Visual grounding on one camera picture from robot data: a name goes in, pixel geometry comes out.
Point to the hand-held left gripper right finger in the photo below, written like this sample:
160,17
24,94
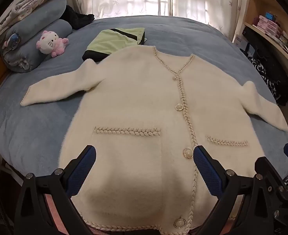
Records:
207,170

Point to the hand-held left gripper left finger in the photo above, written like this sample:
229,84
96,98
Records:
84,169

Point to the cream fluffy cardigan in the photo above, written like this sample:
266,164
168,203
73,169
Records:
139,117

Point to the black clothes pile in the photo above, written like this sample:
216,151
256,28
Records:
279,73

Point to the black white patterned garment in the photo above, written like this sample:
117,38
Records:
258,66

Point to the dark framed picture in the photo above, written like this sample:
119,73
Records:
284,40

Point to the white cardboard box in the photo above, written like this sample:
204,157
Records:
240,41

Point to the stack of pink boxes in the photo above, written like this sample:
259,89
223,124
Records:
268,27

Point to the blue rolled blanket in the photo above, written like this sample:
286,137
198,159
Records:
48,9
31,53

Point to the blue bed blanket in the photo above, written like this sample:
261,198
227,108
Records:
207,41

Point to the green black folded garment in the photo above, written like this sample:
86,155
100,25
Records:
109,41

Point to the pink white plush cat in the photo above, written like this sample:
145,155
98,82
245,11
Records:
47,42

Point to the small blue box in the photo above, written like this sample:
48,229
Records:
269,16

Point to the wooden shelf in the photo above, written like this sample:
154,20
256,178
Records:
261,5

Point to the black fuzzy garment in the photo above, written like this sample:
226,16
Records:
78,19

